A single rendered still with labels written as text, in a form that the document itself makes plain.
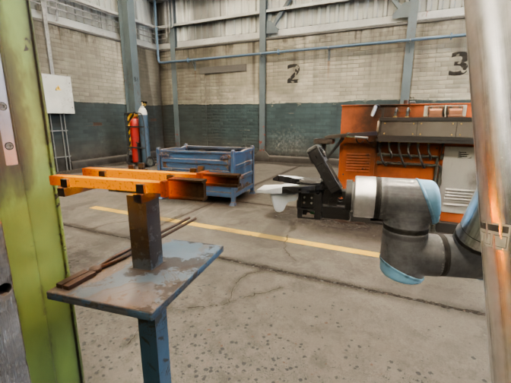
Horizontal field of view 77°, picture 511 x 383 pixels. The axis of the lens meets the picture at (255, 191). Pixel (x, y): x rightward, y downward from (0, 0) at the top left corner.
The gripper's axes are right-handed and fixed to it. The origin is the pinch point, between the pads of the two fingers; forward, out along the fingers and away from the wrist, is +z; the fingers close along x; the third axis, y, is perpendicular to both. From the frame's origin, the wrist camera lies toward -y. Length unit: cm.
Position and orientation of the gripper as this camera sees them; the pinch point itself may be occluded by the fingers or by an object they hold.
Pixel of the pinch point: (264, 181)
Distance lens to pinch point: 76.4
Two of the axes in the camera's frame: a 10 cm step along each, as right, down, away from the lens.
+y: 0.0, 9.8, 2.2
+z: -9.5, -0.7, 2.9
